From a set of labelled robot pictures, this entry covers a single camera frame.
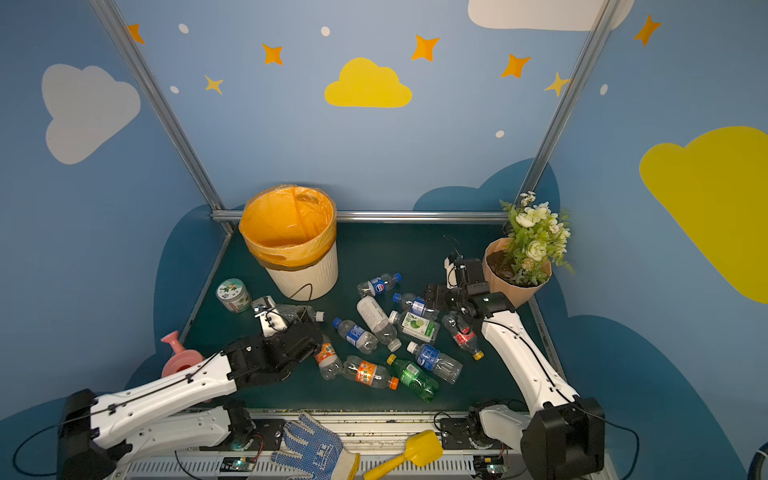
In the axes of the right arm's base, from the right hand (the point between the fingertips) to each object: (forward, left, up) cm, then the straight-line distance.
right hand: (443, 289), depth 83 cm
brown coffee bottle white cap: (-6, +18, -10) cm, 22 cm away
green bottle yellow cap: (-22, +8, -11) cm, 26 cm away
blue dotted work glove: (-40, +30, -16) cm, 52 cm away
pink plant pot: (+12, -22, -6) cm, 26 cm away
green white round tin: (-1, +64, -7) cm, 64 cm away
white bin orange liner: (+23, +51, -3) cm, 56 cm away
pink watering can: (-23, +67, -4) cm, 71 cm away
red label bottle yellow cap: (-9, -8, -13) cm, 17 cm away
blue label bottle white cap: (-18, -1, -11) cm, 21 cm away
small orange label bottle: (-18, +32, -12) cm, 38 cm away
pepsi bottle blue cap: (+8, +19, -12) cm, 24 cm away
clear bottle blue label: (-11, +24, -11) cm, 29 cm away
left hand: (-12, +38, +1) cm, 40 cm away
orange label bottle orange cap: (-20, +24, -11) cm, 33 cm away
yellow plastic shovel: (-36, +5, -16) cm, 40 cm away
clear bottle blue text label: (+1, +7, -12) cm, 14 cm away
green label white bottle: (-5, +7, -13) cm, 16 cm away
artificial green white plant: (+8, -23, +13) cm, 28 cm away
